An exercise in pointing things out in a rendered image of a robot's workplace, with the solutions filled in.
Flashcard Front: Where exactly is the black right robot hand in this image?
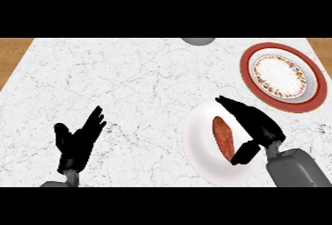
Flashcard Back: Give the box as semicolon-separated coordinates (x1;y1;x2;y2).
213;95;287;166

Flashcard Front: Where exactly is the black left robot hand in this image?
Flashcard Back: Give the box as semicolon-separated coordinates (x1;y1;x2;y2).
52;105;107;176

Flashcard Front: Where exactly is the red sweet potato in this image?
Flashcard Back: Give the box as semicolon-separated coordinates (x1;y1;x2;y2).
210;115;237;163

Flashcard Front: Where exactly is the plain white plate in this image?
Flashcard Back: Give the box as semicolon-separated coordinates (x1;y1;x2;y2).
181;100;277;187

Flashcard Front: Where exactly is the red-rimmed patterned plate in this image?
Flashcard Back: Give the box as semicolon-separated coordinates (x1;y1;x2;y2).
238;41;328;114

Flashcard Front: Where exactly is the grey round object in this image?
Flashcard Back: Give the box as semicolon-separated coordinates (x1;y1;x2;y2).
179;38;216;47

